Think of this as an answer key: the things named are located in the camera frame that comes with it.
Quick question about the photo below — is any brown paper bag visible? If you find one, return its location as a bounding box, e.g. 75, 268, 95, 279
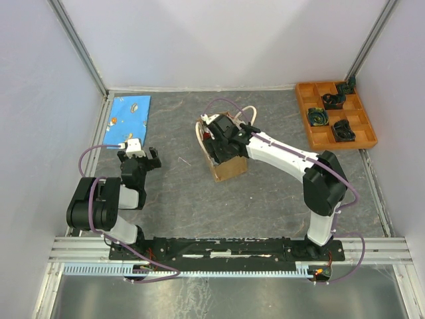
195, 105, 257, 182

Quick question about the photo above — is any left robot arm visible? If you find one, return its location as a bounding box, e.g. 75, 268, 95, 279
66, 147, 161, 259

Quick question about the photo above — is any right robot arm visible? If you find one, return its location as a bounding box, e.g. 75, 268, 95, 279
195, 114, 349, 260

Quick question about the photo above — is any blue patterned cloth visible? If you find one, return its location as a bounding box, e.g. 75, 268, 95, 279
103, 95, 151, 145

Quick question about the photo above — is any rolled green blue sock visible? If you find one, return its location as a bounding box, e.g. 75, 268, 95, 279
307, 108, 329, 127

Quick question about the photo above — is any orange compartment tray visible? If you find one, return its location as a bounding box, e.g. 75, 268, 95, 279
295, 81, 378, 151

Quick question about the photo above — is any rolled black sock upper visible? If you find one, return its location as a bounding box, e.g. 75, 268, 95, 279
321, 93, 346, 110

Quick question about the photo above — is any rolled black sock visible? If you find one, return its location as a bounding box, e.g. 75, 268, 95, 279
321, 93, 346, 110
332, 119, 356, 142

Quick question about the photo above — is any rolled black sock lower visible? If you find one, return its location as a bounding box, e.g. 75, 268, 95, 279
332, 119, 356, 142

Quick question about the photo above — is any rolled sock corner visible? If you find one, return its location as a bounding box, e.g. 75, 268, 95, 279
335, 75, 357, 95

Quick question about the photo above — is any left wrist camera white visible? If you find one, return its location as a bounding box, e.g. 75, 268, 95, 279
119, 138, 146, 158

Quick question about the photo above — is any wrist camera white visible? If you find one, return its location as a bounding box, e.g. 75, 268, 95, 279
198, 114, 220, 140
119, 138, 146, 158

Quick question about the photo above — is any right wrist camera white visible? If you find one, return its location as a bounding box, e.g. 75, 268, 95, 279
198, 114, 220, 140

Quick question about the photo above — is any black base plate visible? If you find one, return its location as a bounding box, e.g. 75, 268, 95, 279
131, 237, 345, 272

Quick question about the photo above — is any aluminium frame rail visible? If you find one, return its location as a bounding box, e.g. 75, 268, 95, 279
48, 237, 412, 265

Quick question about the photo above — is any left corner aluminium post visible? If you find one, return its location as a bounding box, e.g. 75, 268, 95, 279
47, 0, 108, 96

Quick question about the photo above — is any corner aluminium post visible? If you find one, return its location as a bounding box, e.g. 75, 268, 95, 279
47, 0, 108, 96
345, 0, 398, 80

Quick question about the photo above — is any right corner aluminium post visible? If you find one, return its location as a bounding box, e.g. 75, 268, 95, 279
345, 0, 398, 80

